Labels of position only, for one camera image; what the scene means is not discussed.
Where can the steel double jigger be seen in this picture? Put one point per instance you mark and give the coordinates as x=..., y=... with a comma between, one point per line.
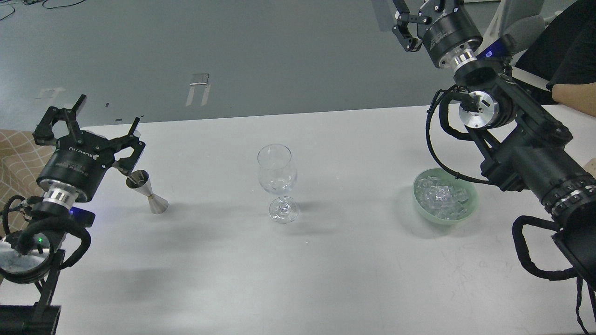
x=139, y=181

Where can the beige perforated block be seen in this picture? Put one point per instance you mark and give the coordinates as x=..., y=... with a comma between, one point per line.
x=590, y=167

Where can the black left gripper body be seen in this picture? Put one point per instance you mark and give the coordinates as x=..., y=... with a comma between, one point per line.
x=82, y=166

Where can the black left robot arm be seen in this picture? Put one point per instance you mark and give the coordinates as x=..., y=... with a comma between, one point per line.
x=57, y=234

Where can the clear ice cubes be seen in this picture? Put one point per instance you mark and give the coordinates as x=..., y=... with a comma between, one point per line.
x=441, y=198

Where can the seated person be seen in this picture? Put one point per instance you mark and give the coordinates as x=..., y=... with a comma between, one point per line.
x=564, y=55

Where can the checkered beige chair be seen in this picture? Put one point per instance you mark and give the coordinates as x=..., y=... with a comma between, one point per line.
x=21, y=162

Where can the green bowl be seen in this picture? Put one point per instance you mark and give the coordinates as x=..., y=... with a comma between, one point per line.
x=474, y=197

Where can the grey office chair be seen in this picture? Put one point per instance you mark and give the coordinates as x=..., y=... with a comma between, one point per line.
x=514, y=28

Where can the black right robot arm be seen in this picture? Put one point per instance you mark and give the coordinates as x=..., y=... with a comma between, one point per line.
x=522, y=144

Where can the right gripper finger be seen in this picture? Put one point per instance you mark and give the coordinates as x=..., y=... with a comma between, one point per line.
x=403, y=18

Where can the clear wine glass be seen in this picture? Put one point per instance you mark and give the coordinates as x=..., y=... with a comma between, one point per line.
x=278, y=175

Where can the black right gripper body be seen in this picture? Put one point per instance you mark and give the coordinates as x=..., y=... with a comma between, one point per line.
x=449, y=28

